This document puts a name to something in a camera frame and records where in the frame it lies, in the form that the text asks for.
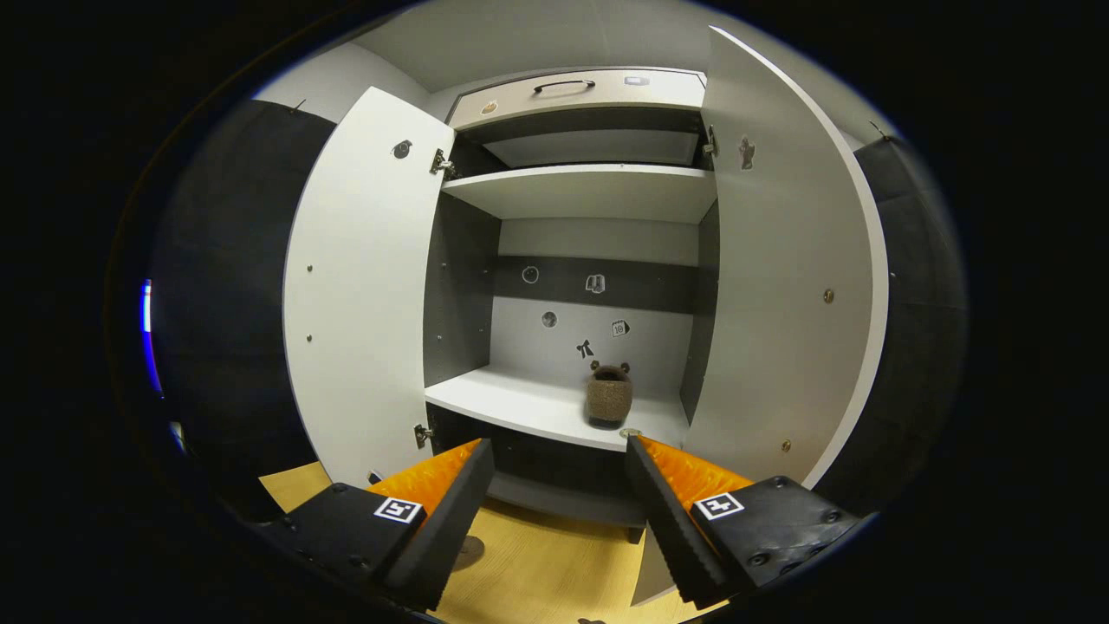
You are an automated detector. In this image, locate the white shoe cabinet door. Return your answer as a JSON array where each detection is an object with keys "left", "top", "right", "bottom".
[
  {"left": 282, "top": 85, "right": 457, "bottom": 488},
  {"left": 628, "top": 24, "right": 891, "bottom": 608}
]

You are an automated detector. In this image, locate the brown fuzzy shoe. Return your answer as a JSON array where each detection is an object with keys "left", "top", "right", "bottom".
[{"left": 586, "top": 362, "right": 632, "bottom": 430}]

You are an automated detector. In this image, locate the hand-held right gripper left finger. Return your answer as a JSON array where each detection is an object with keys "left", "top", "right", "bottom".
[{"left": 260, "top": 438, "right": 496, "bottom": 612}]

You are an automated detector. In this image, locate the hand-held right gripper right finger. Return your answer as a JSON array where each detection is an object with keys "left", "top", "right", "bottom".
[{"left": 624, "top": 433, "right": 863, "bottom": 608}]

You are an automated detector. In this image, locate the white cabinet shelf board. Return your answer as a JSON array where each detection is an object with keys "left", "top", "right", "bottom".
[{"left": 442, "top": 163, "right": 718, "bottom": 224}]

